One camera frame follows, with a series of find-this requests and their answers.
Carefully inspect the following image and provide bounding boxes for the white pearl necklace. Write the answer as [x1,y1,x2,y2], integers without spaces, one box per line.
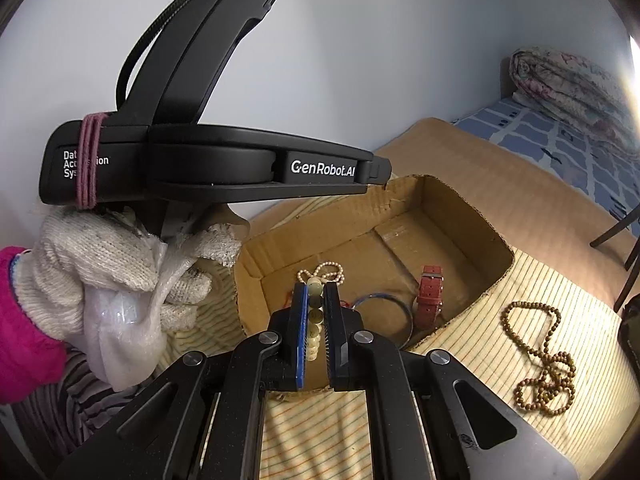
[296,260,347,286]

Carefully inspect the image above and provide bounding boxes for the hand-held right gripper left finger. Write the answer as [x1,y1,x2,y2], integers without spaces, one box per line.
[52,282,311,480]

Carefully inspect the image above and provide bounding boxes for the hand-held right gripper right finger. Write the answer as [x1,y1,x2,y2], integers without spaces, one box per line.
[322,282,581,480]

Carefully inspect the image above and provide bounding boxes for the brown wooden bead necklace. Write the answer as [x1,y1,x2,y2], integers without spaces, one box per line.
[501,300,578,416]

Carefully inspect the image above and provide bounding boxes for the pale bead bracelet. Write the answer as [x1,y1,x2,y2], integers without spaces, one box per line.
[306,280,326,361]

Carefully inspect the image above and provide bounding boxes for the blue patterned bed sheet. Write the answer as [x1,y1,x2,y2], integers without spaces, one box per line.
[450,95,640,238]

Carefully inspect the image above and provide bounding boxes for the pink hair ties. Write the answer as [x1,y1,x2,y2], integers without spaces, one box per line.
[75,112,108,209]

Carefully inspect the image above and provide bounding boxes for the striped purple clothing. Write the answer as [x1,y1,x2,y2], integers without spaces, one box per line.
[10,345,171,461]

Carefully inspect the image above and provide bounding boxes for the black printed snack bag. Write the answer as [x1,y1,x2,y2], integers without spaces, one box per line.
[617,292,640,361]

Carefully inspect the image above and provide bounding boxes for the person's left forearm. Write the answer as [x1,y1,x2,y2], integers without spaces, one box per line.
[0,246,68,403]

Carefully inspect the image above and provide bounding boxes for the thin dark bangle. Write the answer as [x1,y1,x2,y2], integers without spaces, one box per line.
[350,294,416,348]

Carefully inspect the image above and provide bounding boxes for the brown cardboard box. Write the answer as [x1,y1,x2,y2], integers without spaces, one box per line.
[232,174,516,392]

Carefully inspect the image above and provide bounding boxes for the clear plastic bag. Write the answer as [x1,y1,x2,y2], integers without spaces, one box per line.
[82,240,168,391]

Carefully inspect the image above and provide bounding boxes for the folded floral quilt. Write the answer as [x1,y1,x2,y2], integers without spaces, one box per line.
[510,47,640,153]

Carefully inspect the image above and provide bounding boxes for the person's left hand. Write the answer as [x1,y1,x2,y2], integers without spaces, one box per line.
[12,203,251,341]

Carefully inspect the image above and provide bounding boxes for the dark chair legs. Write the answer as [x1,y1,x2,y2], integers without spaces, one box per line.
[590,205,640,313]

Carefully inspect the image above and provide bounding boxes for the black braided cable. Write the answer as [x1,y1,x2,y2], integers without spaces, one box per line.
[116,0,251,111]

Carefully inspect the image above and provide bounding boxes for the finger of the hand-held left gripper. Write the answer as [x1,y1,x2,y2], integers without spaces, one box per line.
[367,156,392,187]

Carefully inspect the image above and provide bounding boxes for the leather strap wristwatch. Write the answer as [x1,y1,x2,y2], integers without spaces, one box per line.
[414,265,446,331]

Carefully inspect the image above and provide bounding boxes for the yellow striped bed sheet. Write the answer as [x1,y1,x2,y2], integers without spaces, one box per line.
[170,195,640,480]

